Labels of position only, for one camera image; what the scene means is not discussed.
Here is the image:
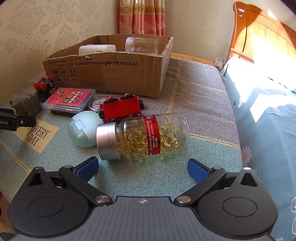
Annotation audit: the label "grey toy elephant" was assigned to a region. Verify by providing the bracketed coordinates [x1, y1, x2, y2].
[9, 91, 43, 116]

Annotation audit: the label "wooden bedside table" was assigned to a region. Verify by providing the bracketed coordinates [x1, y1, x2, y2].
[171, 52, 217, 68]

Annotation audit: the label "wooden bed headboard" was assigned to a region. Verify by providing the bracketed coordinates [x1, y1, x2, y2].
[227, 1, 296, 68]

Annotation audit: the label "plaid patchwork cloth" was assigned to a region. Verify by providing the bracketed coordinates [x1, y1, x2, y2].
[0, 57, 242, 202]

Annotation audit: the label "red toy train car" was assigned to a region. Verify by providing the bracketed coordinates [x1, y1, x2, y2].
[98, 93, 146, 124]

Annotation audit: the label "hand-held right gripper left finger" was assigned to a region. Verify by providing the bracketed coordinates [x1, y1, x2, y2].
[25, 157, 113, 207]

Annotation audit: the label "clear correction tape dispenser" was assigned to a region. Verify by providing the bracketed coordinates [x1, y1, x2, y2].
[88, 97, 110, 113]

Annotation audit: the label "clear bottle of yellow capsules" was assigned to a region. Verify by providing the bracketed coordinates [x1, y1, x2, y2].
[96, 113, 190, 161]

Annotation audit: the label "mint green round case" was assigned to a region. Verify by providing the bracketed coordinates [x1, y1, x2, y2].
[68, 111, 103, 147]

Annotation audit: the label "black pocket scale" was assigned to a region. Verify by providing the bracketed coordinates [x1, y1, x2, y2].
[50, 109, 81, 117]

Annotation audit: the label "white plastic bottle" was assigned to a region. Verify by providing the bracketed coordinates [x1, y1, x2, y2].
[79, 44, 116, 56]

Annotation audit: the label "black toy vehicle red wheels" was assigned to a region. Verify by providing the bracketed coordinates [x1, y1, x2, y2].
[33, 77, 57, 103]

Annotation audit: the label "red card box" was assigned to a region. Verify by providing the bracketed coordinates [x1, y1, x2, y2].
[43, 87, 96, 111]

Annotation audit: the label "wooden bed with blue sheet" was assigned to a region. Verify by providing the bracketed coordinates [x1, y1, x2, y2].
[220, 57, 296, 241]

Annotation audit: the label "cardboard box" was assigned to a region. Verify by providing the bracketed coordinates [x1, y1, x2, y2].
[42, 35, 174, 98]

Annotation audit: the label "empty clear plastic jar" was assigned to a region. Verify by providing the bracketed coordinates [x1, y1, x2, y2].
[125, 37, 159, 54]

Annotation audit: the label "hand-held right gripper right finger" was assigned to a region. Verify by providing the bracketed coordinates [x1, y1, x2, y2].
[173, 159, 264, 206]

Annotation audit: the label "pink patterned curtain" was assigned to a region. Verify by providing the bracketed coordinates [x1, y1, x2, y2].
[119, 0, 166, 37]

